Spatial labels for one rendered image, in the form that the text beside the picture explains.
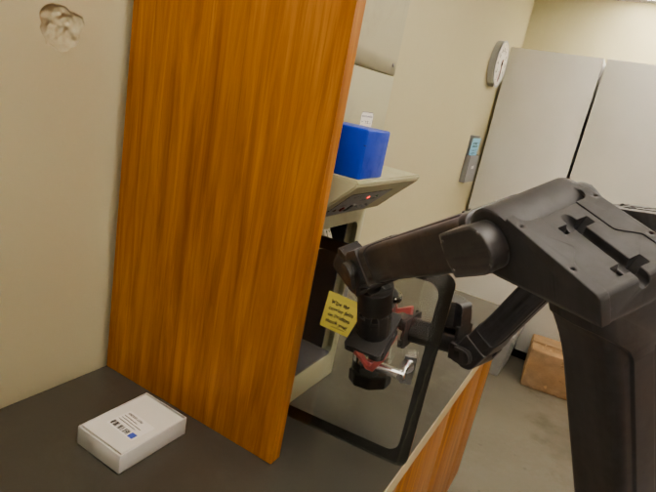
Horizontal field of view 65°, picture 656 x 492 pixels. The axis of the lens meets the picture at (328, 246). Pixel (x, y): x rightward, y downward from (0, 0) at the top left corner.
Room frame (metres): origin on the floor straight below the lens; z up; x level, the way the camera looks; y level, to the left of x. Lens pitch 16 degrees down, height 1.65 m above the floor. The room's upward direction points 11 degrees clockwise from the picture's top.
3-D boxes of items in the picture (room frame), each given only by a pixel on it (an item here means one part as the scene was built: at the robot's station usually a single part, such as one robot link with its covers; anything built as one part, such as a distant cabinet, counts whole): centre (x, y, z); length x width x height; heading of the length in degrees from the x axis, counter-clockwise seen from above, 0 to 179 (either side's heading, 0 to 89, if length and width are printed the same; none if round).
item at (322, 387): (0.91, -0.09, 1.19); 0.30 x 0.01 x 0.40; 68
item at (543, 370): (3.30, -1.72, 0.14); 0.41 x 0.33 x 0.29; 69
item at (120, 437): (0.85, 0.30, 0.96); 0.16 x 0.12 x 0.04; 152
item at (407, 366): (0.85, -0.15, 1.20); 0.10 x 0.05 x 0.03; 68
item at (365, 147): (0.99, -0.01, 1.56); 0.10 x 0.10 x 0.09; 63
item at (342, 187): (1.08, -0.05, 1.46); 0.32 x 0.12 x 0.10; 153
